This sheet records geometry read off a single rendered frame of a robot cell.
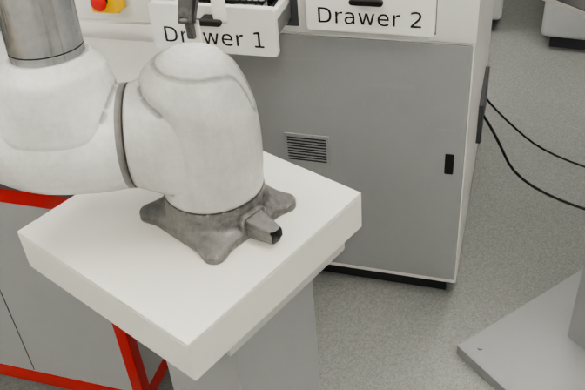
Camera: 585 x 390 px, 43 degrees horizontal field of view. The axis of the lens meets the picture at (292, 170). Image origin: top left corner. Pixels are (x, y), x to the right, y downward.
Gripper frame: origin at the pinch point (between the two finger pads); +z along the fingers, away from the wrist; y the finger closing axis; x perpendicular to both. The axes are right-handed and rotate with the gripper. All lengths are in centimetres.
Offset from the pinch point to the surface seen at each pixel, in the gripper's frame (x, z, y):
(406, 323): -40, 91, 13
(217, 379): -18, 36, -56
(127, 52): 29.9, 15.1, 16.2
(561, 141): -80, 91, 111
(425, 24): -40.9, 6.6, 22.7
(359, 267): -24, 85, 25
